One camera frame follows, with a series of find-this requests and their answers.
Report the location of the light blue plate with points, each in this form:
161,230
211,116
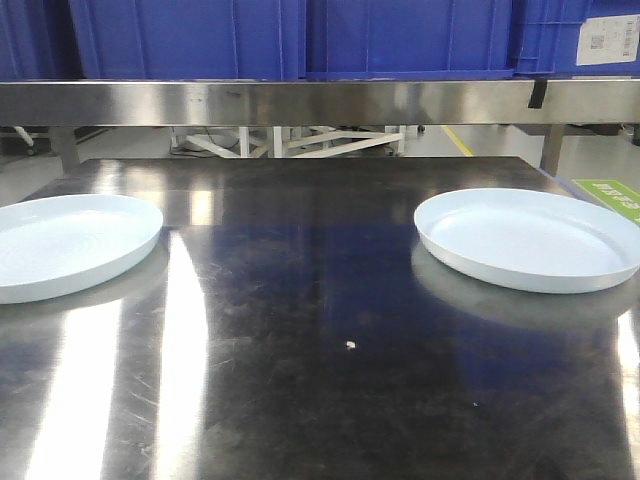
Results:
529,240
56,246

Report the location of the steel shelf leg right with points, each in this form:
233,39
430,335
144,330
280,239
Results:
551,150

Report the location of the steel shelf leg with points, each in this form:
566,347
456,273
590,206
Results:
64,144
551,150

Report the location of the steel shelf leg left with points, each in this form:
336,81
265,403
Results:
64,144

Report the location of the blue crate upper middle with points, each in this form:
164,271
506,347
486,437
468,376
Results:
408,40

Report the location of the black tape strip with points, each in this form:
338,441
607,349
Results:
538,94

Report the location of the green floor sign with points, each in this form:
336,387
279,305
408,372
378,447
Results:
614,195

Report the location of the blue crate with label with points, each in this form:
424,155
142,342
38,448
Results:
544,37

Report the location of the blue crate upper left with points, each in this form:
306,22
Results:
158,40

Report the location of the white paper label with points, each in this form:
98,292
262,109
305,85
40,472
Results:
608,40

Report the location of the white metal frame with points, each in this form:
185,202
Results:
281,141

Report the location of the stainless steel shelf rail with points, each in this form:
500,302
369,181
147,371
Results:
257,103

